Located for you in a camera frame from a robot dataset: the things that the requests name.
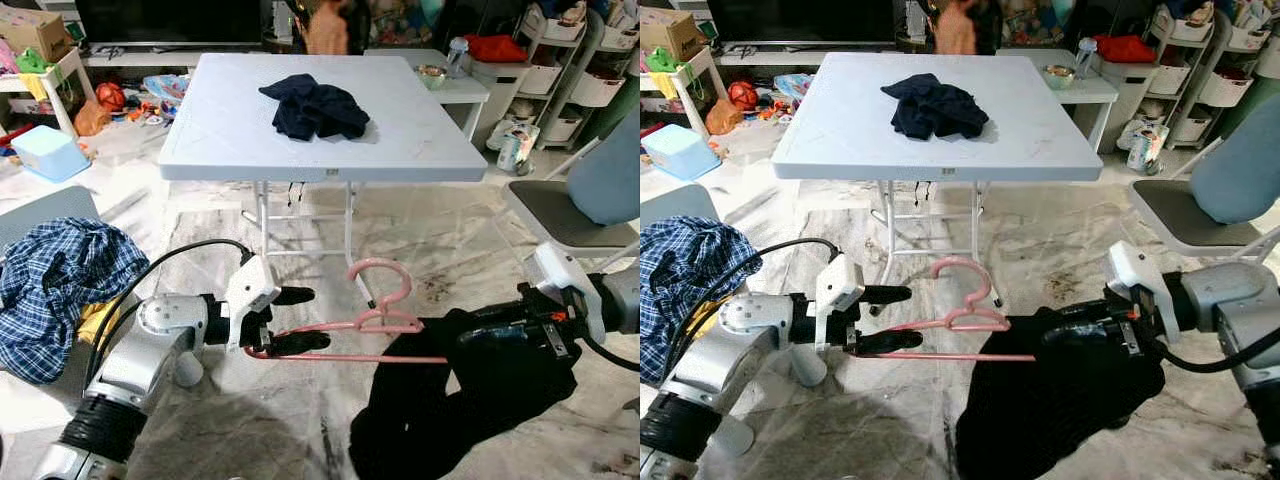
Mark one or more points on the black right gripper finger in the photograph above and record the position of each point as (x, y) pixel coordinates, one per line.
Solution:
(1090, 313)
(495, 334)
(1075, 334)
(510, 313)

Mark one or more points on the pink plastic hanger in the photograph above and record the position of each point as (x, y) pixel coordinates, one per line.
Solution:
(376, 265)
(960, 261)

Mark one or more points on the black garment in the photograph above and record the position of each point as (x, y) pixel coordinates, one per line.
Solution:
(1050, 420)
(450, 420)

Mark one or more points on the blue plaid shirt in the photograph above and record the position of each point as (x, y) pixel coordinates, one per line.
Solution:
(60, 280)
(690, 270)

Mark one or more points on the grey folding chair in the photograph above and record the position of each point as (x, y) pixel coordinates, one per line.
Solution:
(560, 215)
(1185, 215)

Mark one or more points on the yellow cloth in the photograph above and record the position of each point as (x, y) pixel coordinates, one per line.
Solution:
(714, 318)
(97, 320)

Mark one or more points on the light blue cushion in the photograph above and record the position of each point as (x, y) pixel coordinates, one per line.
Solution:
(610, 180)
(1240, 170)

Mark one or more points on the printed wipes pack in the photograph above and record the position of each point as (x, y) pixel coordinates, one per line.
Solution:
(1148, 150)
(518, 150)

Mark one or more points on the white folding table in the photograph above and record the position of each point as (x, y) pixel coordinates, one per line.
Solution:
(860, 130)
(250, 130)

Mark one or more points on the navy blue garment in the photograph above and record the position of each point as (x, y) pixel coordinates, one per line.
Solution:
(315, 110)
(935, 110)

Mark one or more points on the light blue plastic box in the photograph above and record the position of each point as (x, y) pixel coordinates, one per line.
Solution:
(48, 152)
(680, 150)

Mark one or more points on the white low table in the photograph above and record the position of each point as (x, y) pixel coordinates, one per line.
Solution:
(1095, 92)
(465, 92)

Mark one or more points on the colourful toy tray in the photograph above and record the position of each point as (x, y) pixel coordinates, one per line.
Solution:
(165, 90)
(795, 86)

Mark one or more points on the small bowl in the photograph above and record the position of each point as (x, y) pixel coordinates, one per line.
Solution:
(1060, 75)
(432, 75)

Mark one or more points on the white shelving with bins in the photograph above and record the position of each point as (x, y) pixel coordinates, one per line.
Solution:
(590, 85)
(1225, 85)

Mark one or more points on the orange plastic bag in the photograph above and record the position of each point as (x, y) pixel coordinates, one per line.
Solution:
(724, 117)
(92, 118)

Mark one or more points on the red ball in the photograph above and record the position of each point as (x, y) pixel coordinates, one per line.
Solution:
(742, 96)
(110, 96)

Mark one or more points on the white television console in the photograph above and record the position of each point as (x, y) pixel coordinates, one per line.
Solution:
(150, 53)
(800, 53)

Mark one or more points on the clear plastic bottle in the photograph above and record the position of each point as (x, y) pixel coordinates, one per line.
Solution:
(1086, 55)
(457, 55)

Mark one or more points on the red cushion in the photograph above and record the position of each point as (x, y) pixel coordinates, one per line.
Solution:
(1125, 48)
(495, 48)

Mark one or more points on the shirtless child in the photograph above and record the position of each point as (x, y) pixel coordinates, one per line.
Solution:
(328, 28)
(957, 28)

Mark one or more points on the black television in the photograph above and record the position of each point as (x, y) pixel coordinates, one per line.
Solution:
(170, 20)
(800, 20)

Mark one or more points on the green toy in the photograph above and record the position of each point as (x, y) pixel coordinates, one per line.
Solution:
(663, 60)
(32, 62)

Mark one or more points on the white toy shelf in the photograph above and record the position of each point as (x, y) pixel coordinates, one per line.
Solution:
(65, 70)
(700, 72)

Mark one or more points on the cardboard box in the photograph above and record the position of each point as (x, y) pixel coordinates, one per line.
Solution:
(35, 30)
(670, 30)

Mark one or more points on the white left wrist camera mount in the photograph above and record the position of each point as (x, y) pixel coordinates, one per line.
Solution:
(250, 290)
(838, 290)

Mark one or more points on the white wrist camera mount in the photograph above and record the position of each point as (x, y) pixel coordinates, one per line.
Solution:
(250, 290)
(838, 290)
(555, 270)
(1130, 268)

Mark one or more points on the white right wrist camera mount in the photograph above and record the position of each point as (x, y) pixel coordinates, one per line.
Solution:
(555, 270)
(1130, 268)

